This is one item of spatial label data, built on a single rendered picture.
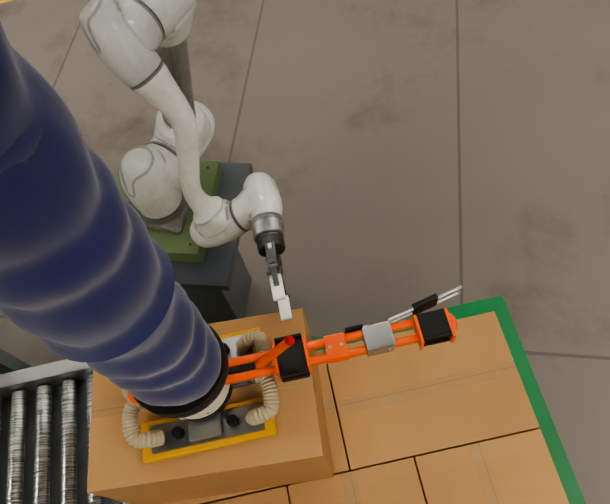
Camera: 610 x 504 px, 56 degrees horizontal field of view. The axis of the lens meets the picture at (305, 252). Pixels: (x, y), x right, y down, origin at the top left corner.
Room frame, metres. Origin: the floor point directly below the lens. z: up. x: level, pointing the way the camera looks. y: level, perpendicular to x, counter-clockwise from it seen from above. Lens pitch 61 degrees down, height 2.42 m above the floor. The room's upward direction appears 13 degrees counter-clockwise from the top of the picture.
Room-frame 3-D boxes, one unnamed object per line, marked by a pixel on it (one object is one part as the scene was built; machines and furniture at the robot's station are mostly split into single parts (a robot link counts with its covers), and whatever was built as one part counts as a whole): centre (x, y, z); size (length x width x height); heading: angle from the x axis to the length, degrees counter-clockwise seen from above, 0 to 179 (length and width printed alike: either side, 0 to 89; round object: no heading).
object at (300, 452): (0.47, 0.35, 0.74); 0.60 x 0.40 x 0.40; 86
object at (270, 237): (0.76, 0.09, 1.08); 0.09 x 0.07 x 0.08; 179
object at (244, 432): (0.37, 0.34, 0.98); 0.34 x 0.10 x 0.05; 89
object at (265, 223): (0.84, 0.08, 1.08); 0.09 x 0.06 x 0.09; 89
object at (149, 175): (1.19, 0.43, 0.98); 0.18 x 0.16 x 0.22; 140
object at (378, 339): (0.46, -0.13, 1.07); 0.07 x 0.07 x 0.04; 89
